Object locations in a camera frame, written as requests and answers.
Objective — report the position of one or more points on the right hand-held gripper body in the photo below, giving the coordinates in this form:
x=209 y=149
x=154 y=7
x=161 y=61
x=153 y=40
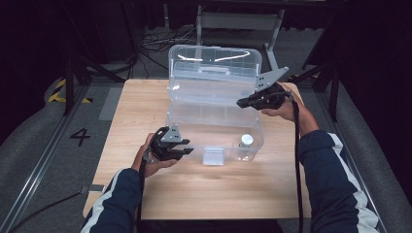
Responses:
x=270 y=93

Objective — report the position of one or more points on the grey metal desk frame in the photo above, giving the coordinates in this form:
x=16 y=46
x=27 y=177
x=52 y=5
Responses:
x=238 y=21

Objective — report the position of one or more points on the person's right hand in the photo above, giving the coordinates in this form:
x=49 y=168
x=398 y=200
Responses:
x=298 y=115

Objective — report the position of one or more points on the small white-lidded jar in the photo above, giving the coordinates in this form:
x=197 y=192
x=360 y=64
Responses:
x=246 y=144

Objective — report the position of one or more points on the clear plastic storage box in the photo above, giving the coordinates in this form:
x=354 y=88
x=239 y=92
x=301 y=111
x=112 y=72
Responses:
x=213 y=106

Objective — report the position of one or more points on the metal floor rail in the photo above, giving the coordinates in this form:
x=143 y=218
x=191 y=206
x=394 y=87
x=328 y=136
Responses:
x=359 y=181
x=42 y=165

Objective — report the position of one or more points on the person's left hand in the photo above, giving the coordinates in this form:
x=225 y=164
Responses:
x=149 y=165

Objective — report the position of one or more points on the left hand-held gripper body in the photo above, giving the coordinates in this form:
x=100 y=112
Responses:
x=165 y=147

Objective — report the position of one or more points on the yellow and black floor tape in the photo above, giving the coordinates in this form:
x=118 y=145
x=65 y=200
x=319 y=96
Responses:
x=56 y=93

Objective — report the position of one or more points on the black tripod stand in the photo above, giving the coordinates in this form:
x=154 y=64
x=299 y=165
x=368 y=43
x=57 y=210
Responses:
x=333 y=90
x=69 y=84

